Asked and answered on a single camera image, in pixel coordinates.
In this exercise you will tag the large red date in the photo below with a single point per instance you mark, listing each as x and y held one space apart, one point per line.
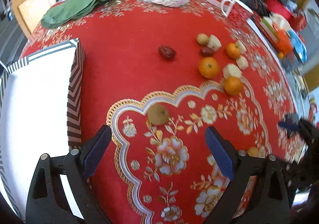
167 52

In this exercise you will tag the orange packet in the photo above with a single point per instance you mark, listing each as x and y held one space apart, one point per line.
284 42

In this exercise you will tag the tiny orange mandarin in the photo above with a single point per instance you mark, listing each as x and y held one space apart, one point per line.
280 55

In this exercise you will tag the striped white cardboard box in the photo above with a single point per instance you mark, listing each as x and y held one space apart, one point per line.
37 102

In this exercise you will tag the small red date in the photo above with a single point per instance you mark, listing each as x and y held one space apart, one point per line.
206 51

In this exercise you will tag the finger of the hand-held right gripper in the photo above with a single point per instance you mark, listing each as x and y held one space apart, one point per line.
289 126

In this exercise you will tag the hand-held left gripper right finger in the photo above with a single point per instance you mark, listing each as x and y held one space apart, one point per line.
219 154

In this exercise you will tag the green cloth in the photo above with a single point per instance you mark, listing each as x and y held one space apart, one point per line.
72 7

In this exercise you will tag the blue packet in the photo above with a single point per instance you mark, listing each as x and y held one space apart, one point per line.
298 46

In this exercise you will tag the small brown longan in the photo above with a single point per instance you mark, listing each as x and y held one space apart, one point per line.
202 39
253 151

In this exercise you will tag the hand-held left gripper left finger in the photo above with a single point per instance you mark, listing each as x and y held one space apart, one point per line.
96 151

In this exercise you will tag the white tissue pack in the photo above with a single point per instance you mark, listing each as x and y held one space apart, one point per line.
274 25

